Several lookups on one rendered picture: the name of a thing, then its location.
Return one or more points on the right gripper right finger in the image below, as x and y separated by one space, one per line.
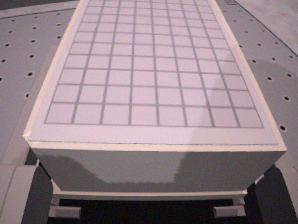
277 192

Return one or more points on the white deep-well plate block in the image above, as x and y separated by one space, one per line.
151 100

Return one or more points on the grey flat base plate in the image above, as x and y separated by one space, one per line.
25 41

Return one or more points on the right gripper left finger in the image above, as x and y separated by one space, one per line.
25 189

